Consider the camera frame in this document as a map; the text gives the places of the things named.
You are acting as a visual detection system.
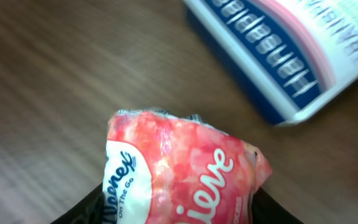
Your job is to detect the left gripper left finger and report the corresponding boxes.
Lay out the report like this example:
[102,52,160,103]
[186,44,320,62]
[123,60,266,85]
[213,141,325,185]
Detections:
[51,184,104,224]

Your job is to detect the white blue plaster box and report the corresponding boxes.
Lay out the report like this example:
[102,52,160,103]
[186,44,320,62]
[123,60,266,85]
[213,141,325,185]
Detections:
[183,0,358,125]

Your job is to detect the red tissue pack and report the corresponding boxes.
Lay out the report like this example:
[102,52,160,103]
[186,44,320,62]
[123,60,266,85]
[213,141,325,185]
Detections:
[102,110,272,223]

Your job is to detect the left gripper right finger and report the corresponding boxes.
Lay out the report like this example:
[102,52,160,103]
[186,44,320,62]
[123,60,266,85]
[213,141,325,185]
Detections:
[252,188,303,224]

